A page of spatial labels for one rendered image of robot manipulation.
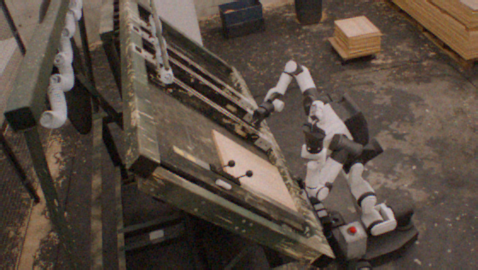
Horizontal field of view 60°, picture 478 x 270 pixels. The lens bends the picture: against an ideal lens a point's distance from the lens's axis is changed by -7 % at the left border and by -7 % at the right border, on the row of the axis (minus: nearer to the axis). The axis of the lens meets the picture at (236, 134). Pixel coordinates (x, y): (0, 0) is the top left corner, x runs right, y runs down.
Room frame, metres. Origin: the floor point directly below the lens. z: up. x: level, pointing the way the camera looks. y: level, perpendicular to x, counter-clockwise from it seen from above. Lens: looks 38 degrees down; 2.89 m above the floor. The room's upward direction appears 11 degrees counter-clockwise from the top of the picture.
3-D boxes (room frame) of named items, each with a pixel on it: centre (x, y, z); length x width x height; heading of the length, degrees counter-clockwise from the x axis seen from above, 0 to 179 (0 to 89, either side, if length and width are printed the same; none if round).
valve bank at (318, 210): (1.90, -0.41, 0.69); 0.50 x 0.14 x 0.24; 7
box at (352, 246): (1.48, -0.53, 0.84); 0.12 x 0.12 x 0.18; 7
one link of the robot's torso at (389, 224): (2.02, -0.92, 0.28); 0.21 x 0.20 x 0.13; 97
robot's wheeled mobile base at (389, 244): (2.02, -0.89, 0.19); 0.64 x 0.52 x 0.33; 97
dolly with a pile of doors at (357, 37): (4.98, -1.72, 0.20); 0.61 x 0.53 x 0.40; 3
